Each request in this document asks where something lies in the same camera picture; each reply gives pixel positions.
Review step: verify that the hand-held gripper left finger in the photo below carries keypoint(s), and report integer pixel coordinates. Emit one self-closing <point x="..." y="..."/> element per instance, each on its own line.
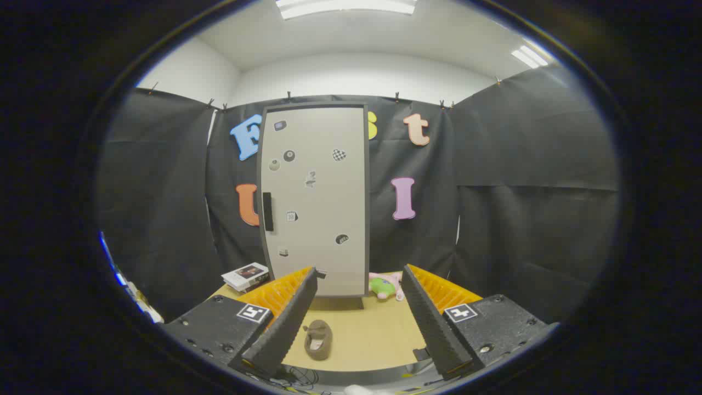
<point x="288" y="323"/>

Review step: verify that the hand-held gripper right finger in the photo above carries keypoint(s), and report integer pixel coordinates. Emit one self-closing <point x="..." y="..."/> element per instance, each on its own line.
<point x="433" y="323"/>

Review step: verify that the brown fuzzy shoe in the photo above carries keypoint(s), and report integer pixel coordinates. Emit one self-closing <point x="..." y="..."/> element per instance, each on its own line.
<point x="318" y="334"/>

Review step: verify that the grey shoe cabinet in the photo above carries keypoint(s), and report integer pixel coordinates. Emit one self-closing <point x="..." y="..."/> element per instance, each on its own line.
<point x="367" y="192"/>

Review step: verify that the small black block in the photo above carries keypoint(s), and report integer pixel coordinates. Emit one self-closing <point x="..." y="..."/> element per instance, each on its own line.
<point x="421" y="354"/>

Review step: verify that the brown book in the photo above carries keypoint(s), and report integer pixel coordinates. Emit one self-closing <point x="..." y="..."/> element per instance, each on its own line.
<point x="259" y="285"/>

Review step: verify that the pink and green plush toy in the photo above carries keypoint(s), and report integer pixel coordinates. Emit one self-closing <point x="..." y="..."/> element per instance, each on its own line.
<point x="379" y="286"/>

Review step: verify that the black backdrop cloth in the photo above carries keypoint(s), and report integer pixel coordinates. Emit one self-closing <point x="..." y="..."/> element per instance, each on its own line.
<point x="521" y="192"/>

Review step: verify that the small ceiling light panel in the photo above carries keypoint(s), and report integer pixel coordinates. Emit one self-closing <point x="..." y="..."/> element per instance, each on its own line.
<point x="529" y="56"/>

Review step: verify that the long ceiling light panel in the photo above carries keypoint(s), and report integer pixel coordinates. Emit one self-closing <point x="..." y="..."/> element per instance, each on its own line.
<point x="345" y="6"/>

